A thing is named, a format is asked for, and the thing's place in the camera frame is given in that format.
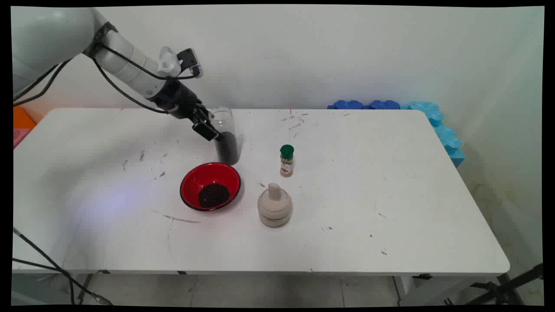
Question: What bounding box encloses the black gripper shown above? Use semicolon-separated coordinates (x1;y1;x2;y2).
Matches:
150;80;225;142

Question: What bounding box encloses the clear jar with black seeds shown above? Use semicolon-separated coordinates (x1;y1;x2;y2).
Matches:
208;106;240;166

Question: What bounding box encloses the red bowl with black rim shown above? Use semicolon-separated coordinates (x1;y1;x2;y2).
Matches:
180;162;242;212

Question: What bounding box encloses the spice bottle with green cap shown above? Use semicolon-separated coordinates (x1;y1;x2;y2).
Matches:
279;144;295;178

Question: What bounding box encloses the beige lidded ceramic jar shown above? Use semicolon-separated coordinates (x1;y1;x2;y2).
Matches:
258;182;293;228

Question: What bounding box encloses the dark blue foam tile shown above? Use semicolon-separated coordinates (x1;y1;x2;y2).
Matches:
327;100;366;110
366;100;401;110

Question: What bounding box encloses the orange box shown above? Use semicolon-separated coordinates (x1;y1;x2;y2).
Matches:
13;106;36;130

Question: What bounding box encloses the pink box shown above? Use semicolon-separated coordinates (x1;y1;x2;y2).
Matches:
13;129;31;149

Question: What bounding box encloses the dark metal table leg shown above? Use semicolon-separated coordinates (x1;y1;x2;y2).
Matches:
77;273;95;305

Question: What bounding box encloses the light blue foam tile stack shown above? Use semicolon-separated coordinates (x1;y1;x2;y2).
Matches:
401;101;465;168

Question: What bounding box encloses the black tripod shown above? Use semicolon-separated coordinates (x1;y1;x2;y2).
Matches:
444;263;544;306

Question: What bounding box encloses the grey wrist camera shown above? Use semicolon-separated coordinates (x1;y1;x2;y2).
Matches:
176;48;203;79

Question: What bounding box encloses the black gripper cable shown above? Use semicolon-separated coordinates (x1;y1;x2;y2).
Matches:
13;56;170;115

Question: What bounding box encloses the black camera cable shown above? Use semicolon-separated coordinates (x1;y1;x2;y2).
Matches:
99;43;201;81

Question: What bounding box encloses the thin black loose cable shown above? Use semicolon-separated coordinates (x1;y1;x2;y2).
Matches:
12;258;114;306
12;226;76;305

